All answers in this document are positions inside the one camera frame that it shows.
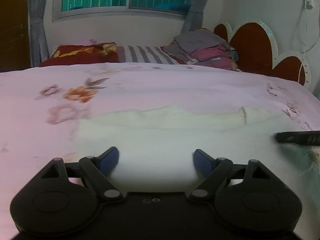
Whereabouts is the white knit sweater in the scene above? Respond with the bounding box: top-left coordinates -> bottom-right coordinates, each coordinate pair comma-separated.
75,106 -> 319,204

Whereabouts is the stack of folded clothes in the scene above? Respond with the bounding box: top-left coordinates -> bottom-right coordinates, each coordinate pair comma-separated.
161,29 -> 239,70

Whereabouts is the pink floral bedsheet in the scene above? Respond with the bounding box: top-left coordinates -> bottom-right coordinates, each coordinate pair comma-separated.
1,63 -> 319,239

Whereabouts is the red white headboard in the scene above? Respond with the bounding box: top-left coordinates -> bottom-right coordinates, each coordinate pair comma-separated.
213,21 -> 311,88

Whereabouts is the red yellow pillow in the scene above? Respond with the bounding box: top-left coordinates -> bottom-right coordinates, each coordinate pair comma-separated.
39,42 -> 119,67

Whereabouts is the striped pillow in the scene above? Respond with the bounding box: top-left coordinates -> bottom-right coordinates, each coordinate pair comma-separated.
117,46 -> 181,64

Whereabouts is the brown wooden door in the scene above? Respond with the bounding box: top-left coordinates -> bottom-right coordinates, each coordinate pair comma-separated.
0,0 -> 30,72

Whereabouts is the right grey curtain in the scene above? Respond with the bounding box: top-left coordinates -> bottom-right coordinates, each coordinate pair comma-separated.
181,0 -> 208,33

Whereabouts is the grey curtain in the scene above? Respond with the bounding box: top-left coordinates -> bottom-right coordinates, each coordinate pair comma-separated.
27,0 -> 49,67
181,0 -> 208,33

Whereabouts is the left grey curtain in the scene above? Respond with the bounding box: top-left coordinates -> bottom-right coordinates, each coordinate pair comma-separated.
27,0 -> 49,67

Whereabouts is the white charger cable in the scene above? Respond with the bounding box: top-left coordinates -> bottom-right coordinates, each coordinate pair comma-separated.
291,2 -> 320,83

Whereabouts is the white wall charger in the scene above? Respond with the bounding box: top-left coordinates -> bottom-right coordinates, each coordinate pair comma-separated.
303,0 -> 314,10

